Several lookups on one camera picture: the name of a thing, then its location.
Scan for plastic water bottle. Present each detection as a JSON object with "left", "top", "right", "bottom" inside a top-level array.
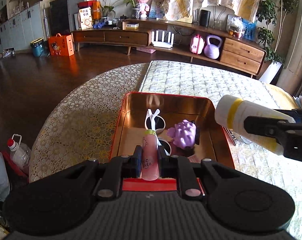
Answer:
[{"left": 7, "top": 134, "right": 31, "bottom": 170}]

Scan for pink doll figure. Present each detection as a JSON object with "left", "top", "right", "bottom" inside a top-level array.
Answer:
[{"left": 136, "top": 0, "right": 150, "bottom": 19}]

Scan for teal bucket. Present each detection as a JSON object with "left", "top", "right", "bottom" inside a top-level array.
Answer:
[{"left": 30, "top": 38, "right": 47, "bottom": 57}]

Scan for orange gift bag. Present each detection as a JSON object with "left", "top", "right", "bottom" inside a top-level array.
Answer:
[{"left": 48, "top": 33, "right": 74, "bottom": 56}]

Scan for potted tree white pot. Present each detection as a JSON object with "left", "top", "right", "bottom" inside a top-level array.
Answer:
[{"left": 255, "top": 0, "right": 298, "bottom": 80}]

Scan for white router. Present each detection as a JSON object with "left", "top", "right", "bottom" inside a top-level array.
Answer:
[{"left": 151, "top": 30, "right": 174, "bottom": 49}]

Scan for purple spiky toy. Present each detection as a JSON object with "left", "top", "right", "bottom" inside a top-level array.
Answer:
[{"left": 167, "top": 119, "right": 200, "bottom": 150}]

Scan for black speaker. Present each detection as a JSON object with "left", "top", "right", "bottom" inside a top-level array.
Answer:
[{"left": 199, "top": 10, "right": 211, "bottom": 27}]

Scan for white yellow cylinder bottle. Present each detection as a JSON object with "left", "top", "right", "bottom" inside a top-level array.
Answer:
[{"left": 215, "top": 95, "right": 295, "bottom": 155}]

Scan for red metal box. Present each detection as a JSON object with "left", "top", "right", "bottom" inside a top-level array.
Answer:
[{"left": 108, "top": 91, "right": 236, "bottom": 192}]

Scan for purple kettlebell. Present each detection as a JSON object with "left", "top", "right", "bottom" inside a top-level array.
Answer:
[{"left": 204, "top": 35, "right": 222, "bottom": 60}]

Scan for white sunglasses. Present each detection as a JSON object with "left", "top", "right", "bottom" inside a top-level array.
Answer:
[{"left": 144, "top": 109, "right": 171, "bottom": 155}]

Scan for orange white cereal box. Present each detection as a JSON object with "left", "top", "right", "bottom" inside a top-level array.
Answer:
[{"left": 78, "top": 7, "right": 92, "bottom": 30}]

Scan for quilted cream mat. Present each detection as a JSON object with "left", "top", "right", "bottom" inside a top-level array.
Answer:
[{"left": 139, "top": 60, "right": 302, "bottom": 239}]

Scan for yellow table cloth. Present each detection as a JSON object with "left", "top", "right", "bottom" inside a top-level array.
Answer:
[{"left": 264, "top": 83, "right": 299, "bottom": 110}]

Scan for pink toy case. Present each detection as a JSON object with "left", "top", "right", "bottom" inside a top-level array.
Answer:
[{"left": 190, "top": 34, "right": 205, "bottom": 55}]

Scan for pink tube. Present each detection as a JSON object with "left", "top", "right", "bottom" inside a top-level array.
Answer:
[{"left": 142, "top": 129, "right": 159, "bottom": 181}]

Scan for wooden tv cabinet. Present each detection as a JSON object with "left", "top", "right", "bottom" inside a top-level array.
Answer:
[{"left": 72, "top": 19, "right": 266, "bottom": 76}]

